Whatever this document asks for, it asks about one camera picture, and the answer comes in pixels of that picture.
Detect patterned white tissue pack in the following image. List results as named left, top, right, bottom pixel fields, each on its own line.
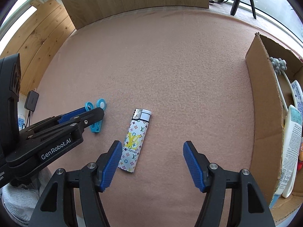
left=291, top=80, right=303, bottom=114

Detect white roller massager grey balls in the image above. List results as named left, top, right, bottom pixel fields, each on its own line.
left=269, top=57, right=296, bottom=198

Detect black tripod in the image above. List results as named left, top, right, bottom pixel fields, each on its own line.
left=219, top=0, right=257, bottom=19

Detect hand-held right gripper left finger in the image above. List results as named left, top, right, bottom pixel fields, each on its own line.
left=28, top=140, right=123, bottom=227

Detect light wooden board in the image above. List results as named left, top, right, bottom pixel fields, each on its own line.
left=55, top=0, right=209, bottom=30

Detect white cream tube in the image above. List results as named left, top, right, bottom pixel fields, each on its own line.
left=277, top=104, right=303, bottom=194

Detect white power strip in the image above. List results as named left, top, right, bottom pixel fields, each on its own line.
left=18, top=115, right=29, bottom=130

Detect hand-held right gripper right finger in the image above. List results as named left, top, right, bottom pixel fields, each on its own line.
left=183, top=141, right=276, bottom=227

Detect cardboard box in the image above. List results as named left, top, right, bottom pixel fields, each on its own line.
left=245, top=33, right=303, bottom=223

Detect small black box device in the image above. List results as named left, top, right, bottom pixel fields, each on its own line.
left=24, top=90, right=39, bottom=111

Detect person's left hand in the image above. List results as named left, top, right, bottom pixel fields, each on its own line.
left=0, top=168, right=51, bottom=225

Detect patterned white lighter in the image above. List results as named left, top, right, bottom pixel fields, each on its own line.
left=118, top=108, right=152, bottom=173

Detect light blue plastic clip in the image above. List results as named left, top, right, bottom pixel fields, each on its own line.
left=85, top=98, right=107, bottom=133

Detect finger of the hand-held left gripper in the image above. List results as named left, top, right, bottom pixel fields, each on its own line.
left=6, top=128, right=84, bottom=178
left=19, top=107, right=105, bottom=143

